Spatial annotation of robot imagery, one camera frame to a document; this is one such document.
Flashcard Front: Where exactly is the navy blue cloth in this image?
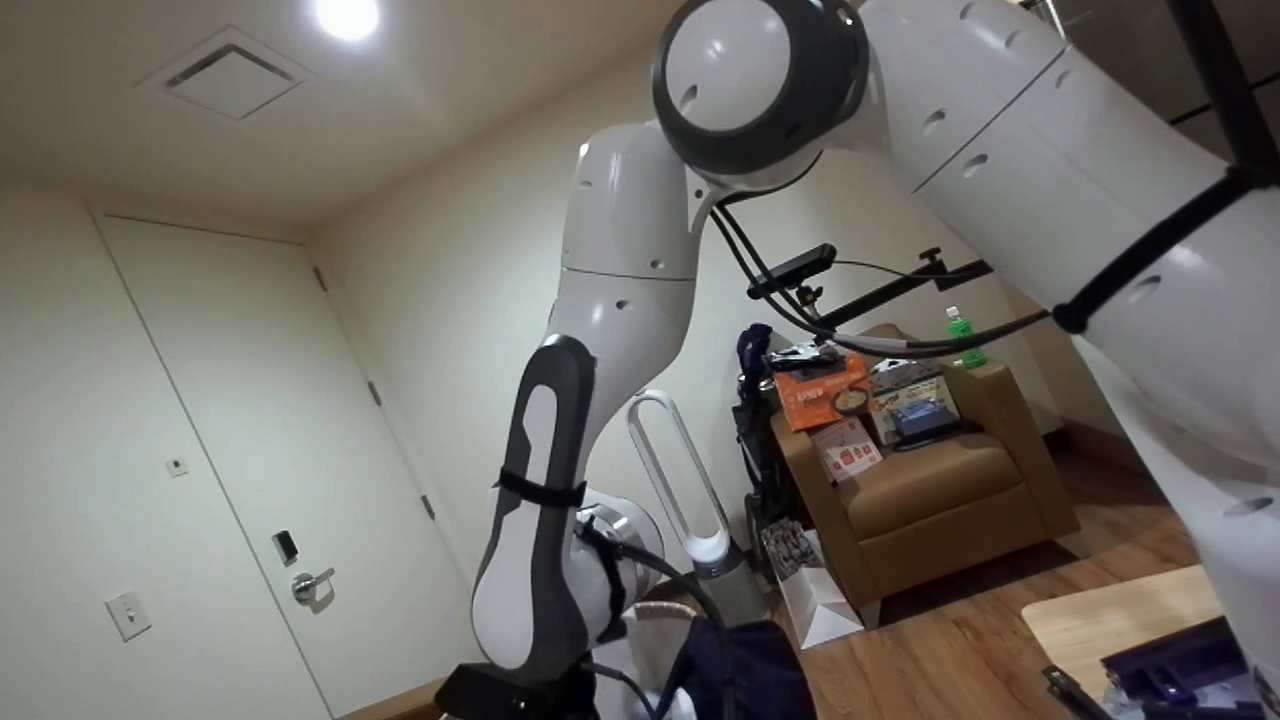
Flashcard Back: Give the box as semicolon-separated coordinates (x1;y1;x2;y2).
670;617;821;720

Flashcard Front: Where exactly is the white paper bag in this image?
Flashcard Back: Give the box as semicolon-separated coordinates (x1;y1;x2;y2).
770;526;867;654

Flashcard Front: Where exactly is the blue round object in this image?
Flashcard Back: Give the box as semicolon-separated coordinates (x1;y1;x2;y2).
734;322;790;394

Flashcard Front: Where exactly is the black upright case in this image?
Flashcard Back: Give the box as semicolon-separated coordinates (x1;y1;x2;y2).
727;388;802;532

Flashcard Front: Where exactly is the orange package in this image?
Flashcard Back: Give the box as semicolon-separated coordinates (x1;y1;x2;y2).
770;351;871;434

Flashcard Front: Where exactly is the bladeless tower fan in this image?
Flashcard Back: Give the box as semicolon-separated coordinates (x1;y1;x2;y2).
619;388;777;631

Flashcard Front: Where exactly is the red and white box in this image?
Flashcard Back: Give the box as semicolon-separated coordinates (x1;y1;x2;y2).
810;418;886;487

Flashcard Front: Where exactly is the printed cardboard box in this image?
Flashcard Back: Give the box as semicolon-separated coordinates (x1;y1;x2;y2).
862;372;968;452

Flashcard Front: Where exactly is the green plastic bottle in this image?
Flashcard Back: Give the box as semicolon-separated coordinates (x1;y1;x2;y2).
939;306;991;372

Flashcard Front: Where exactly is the brown armchair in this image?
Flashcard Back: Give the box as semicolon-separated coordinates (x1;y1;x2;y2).
770;336;1084;625

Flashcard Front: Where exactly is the white room door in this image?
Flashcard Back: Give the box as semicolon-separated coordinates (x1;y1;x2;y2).
91;211;503;720

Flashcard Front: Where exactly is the round ceiling light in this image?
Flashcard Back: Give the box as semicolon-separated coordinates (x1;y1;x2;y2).
294;0;391;52

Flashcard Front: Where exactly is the square ceiling vent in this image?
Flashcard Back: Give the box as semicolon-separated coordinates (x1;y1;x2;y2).
137;33;308;126

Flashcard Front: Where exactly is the light wooden board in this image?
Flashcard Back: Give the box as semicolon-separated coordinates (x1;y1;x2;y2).
1015;561;1232;703

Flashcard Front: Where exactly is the black stereo camera bar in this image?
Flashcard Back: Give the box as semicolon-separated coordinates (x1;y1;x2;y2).
740;240;840;306

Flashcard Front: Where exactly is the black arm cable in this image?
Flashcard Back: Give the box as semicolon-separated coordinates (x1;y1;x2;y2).
570;196;1073;631

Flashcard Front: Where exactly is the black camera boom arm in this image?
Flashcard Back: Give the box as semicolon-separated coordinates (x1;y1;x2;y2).
810;243;996;346

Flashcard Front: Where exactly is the silver door handle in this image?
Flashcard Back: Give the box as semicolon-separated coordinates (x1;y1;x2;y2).
286;566;339;617

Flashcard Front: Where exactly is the black handled tool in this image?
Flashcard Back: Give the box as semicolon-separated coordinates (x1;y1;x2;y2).
1041;666;1111;720

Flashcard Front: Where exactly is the white wall light switch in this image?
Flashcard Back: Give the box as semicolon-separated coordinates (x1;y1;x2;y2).
101;589;156;647

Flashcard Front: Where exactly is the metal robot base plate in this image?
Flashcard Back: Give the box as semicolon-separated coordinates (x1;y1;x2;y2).
1097;614;1272;720

